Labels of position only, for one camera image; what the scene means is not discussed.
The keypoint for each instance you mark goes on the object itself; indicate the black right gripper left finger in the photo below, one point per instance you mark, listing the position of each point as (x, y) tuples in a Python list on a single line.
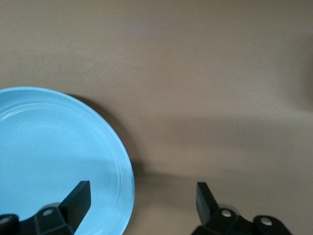
[(73, 205)]

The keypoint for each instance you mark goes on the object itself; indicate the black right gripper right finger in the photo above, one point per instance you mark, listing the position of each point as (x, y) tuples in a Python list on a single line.
[(207, 210)]

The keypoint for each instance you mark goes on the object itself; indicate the blue plate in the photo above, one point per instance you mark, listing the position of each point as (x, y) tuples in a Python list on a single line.
[(53, 147)]

